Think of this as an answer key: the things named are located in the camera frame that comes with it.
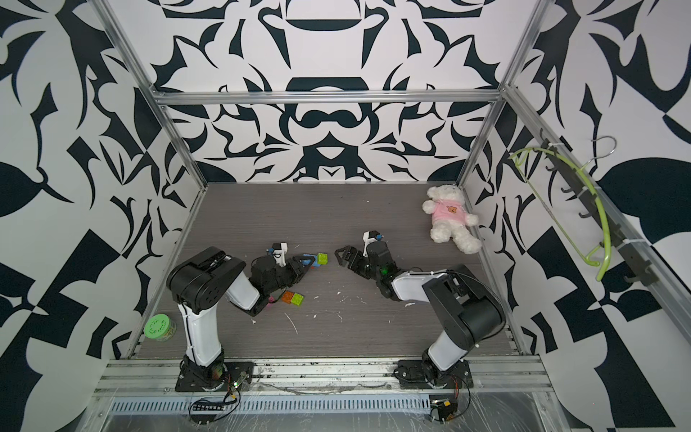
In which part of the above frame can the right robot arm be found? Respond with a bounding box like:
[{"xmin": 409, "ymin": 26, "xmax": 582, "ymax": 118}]
[{"xmin": 335, "ymin": 240, "xmax": 507, "ymax": 387}]

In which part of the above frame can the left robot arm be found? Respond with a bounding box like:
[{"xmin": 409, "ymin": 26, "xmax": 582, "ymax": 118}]
[{"xmin": 167, "ymin": 243, "xmax": 319, "ymax": 388}]

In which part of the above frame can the orange lego brick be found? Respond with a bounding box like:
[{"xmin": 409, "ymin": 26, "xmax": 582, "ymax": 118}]
[{"xmin": 281, "ymin": 291, "xmax": 294, "ymax": 303}]

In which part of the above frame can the white teddy bear pink shirt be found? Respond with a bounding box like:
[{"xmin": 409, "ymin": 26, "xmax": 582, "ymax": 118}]
[{"xmin": 422, "ymin": 185, "xmax": 482, "ymax": 255}]

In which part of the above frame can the black connector box left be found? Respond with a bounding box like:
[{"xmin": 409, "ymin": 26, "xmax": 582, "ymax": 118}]
[{"xmin": 187, "ymin": 399, "xmax": 228, "ymax": 426}]

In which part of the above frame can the black connector box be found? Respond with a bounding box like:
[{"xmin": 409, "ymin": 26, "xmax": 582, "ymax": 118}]
[
  {"xmin": 429, "ymin": 399, "xmax": 458, "ymax": 424},
  {"xmin": 187, "ymin": 399, "xmax": 228, "ymax": 426}
]

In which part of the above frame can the black connector box right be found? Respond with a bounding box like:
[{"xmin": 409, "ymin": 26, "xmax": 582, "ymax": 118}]
[{"xmin": 429, "ymin": 399, "xmax": 458, "ymax": 424}]

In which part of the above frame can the white vent grille strip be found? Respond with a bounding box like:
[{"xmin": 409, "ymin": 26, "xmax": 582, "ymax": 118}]
[{"xmin": 110, "ymin": 394, "xmax": 431, "ymax": 415}]

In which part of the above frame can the green clothes hanger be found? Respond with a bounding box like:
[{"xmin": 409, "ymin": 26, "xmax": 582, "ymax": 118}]
[{"xmin": 509, "ymin": 147, "xmax": 602, "ymax": 279}]

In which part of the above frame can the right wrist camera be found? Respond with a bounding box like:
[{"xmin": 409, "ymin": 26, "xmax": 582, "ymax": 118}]
[{"xmin": 363, "ymin": 230, "xmax": 383, "ymax": 257}]

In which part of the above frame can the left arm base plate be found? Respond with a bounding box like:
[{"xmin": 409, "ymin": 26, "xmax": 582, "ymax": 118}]
[{"xmin": 175, "ymin": 357, "xmax": 256, "ymax": 392}]

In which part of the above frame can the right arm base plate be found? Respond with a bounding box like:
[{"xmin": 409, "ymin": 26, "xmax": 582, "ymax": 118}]
[{"xmin": 392, "ymin": 359, "xmax": 474, "ymax": 390}]

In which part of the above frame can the black wall hook rack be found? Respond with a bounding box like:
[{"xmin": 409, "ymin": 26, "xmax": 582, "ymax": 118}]
[{"xmin": 533, "ymin": 130, "xmax": 660, "ymax": 286}]

